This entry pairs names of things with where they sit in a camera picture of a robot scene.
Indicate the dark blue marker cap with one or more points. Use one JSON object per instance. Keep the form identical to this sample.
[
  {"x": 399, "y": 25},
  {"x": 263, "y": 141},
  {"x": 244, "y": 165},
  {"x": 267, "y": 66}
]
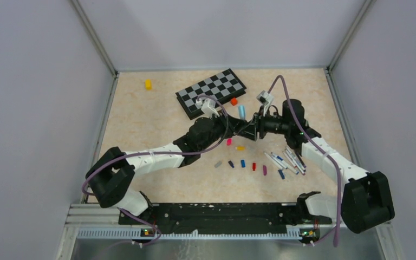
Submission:
[{"x": 231, "y": 164}]

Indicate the white marker with pink band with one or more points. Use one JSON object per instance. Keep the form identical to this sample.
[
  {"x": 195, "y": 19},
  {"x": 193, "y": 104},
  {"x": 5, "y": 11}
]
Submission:
[{"x": 301, "y": 169}]

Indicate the white marker blue cap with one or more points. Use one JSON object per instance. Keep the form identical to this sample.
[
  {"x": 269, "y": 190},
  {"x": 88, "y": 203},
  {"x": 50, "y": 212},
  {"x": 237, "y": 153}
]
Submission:
[{"x": 284, "y": 164}]

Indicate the purple gel pen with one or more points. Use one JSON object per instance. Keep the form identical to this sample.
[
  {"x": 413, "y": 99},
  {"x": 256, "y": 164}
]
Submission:
[{"x": 300, "y": 159}]

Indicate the light blue eraser block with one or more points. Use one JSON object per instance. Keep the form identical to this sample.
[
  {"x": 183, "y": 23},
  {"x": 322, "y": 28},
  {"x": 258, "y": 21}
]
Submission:
[{"x": 242, "y": 112}]

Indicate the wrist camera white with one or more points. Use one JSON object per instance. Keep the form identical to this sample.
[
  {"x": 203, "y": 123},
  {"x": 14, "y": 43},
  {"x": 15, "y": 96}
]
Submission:
[
  {"x": 207, "y": 106},
  {"x": 266, "y": 99}
]

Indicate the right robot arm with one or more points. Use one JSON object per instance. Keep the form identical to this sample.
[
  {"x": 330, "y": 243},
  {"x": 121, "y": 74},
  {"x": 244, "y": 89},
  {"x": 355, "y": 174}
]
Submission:
[{"x": 365, "y": 199}]

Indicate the white marker grey cap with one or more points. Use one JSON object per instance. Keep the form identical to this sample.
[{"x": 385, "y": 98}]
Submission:
[{"x": 274, "y": 161}]

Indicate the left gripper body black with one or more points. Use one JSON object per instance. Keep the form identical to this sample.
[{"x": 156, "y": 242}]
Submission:
[{"x": 230, "y": 130}]

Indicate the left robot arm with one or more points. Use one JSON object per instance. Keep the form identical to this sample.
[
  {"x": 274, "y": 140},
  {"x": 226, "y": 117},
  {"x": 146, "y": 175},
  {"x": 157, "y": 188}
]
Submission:
[{"x": 110, "y": 178}]

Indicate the purple whiteboard marker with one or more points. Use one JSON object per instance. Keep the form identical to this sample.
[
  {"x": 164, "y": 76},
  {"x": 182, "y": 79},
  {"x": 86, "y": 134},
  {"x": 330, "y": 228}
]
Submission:
[{"x": 290, "y": 151}]

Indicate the aluminium frame rail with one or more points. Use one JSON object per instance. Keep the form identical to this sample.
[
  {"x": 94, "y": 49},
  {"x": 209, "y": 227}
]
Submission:
[{"x": 91, "y": 232}]

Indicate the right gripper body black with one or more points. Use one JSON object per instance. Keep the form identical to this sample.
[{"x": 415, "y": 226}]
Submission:
[{"x": 259, "y": 123}]

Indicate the black and grey chessboard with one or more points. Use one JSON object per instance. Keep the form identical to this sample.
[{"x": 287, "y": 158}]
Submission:
[{"x": 223, "y": 86}]

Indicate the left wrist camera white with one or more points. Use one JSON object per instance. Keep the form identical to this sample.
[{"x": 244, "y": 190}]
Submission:
[{"x": 207, "y": 106}]

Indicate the orange red cube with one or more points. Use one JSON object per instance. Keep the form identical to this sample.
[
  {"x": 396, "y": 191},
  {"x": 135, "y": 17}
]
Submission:
[{"x": 234, "y": 101}]

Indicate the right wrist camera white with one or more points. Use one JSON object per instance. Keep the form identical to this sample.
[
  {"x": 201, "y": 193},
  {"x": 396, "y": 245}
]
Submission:
[{"x": 266, "y": 99}]

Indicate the yellow block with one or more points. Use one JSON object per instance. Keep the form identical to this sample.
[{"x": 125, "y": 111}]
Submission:
[{"x": 148, "y": 84}]

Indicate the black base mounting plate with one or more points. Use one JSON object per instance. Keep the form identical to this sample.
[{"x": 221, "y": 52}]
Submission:
[{"x": 228, "y": 218}]

